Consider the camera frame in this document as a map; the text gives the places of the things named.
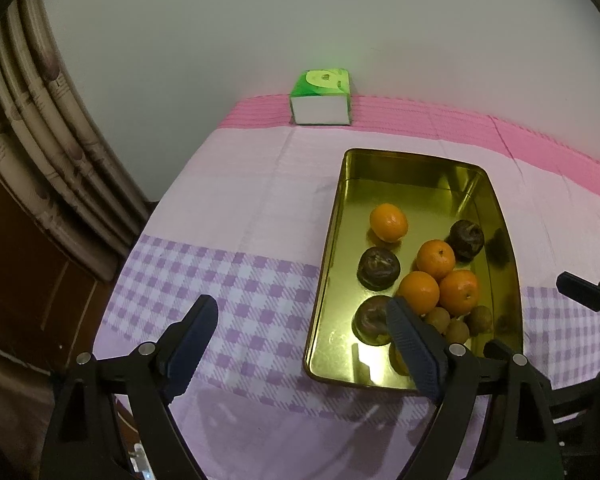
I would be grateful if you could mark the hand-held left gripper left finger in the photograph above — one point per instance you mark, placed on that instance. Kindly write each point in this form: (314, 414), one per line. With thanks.
(195, 345)

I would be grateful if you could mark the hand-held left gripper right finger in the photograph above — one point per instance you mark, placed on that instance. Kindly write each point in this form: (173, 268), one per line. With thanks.
(411, 347)

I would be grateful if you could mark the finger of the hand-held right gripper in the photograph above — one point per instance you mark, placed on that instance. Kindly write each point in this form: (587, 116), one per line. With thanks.
(577, 397)
(580, 289)

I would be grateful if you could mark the small olive-brown round fruit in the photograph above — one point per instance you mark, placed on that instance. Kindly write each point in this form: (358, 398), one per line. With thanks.
(480, 320)
(437, 319)
(456, 332)

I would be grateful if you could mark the dark wrinkled passion fruit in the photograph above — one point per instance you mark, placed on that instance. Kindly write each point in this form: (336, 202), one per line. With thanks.
(378, 268)
(371, 319)
(466, 240)

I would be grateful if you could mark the dark red tin box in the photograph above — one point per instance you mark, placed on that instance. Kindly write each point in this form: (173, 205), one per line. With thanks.
(405, 180)

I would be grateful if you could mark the purple checked white cloth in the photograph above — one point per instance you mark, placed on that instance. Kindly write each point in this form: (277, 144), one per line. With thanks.
(230, 240)

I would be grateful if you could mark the brown wooden furniture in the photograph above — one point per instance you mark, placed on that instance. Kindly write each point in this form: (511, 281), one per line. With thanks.
(30, 285)

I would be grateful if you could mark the pink ribbed mat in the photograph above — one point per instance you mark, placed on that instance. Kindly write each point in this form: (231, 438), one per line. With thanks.
(430, 115)

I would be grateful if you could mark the beige patterned curtain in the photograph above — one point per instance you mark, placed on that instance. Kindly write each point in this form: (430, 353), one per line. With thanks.
(45, 135)

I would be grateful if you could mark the green tissue box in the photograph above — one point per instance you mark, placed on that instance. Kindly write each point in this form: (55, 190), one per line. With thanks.
(320, 95)

